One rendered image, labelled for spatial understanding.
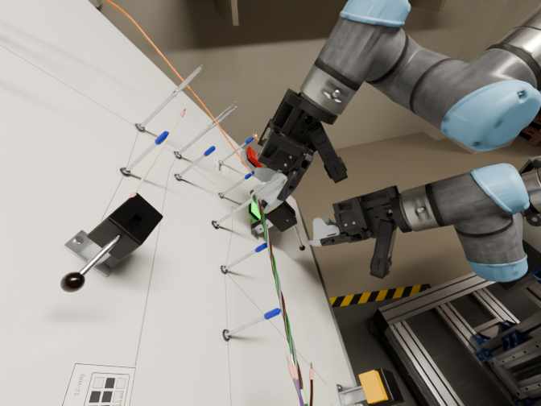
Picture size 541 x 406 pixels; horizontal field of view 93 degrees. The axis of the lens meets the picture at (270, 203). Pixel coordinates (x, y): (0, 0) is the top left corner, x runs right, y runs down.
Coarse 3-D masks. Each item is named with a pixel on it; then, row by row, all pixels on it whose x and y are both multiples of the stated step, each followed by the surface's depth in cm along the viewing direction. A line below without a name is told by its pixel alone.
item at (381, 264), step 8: (384, 224) 46; (392, 224) 45; (384, 232) 46; (392, 232) 45; (376, 240) 47; (384, 240) 46; (392, 240) 47; (376, 248) 47; (384, 248) 46; (392, 248) 49; (376, 256) 47; (384, 256) 46; (376, 264) 48; (384, 264) 47; (376, 272) 48; (384, 272) 47
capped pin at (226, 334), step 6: (270, 312) 30; (276, 312) 29; (258, 318) 30; (264, 318) 30; (246, 324) 31; (252, 324) 31; (222, 330) 32; (228, 330) 32; (234, 330) 32; (240, 330) 32; (222, 336) 32; (228, 336) 32
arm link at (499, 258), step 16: (512, 224) 38; (464, 240) 42; (480, 240) 39; (496, 240) 38; (512, 240) 38; (480, 256) 41; (496, 256) 39; (512, 256) 39; (480, 272) 43; (496, 272) 41; (512, 272) 40
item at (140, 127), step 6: (192, 72) 37; (198, 72) 36; (192, 78) 36; (186, 84) 36; (180, 90) 37; (174, 96) 38; (168, 102) 39; (162, 108) 39; (150, 120) 40; (138, 126) 40; (144, 126) 41; (144, 132) 41
